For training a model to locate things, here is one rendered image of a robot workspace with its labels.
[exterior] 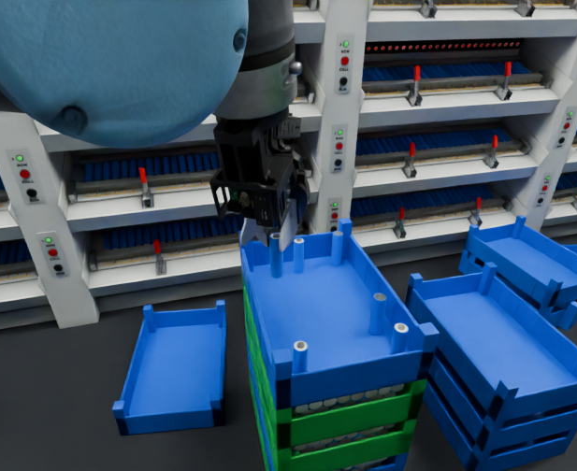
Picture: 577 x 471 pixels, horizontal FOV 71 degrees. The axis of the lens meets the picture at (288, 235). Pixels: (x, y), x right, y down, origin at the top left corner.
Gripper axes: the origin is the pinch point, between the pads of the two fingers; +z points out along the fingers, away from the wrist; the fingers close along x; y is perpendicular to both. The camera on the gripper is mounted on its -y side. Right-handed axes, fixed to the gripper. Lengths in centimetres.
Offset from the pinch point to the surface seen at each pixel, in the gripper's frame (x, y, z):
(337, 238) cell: 5.8, -13.1, 12.3
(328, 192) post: -3, -46, 30
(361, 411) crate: 14.2, 13.8, 15.6
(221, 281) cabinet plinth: -30, -28, 52
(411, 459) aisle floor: 24, 8, 46
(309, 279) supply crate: 2.2, -6.7, 16.7
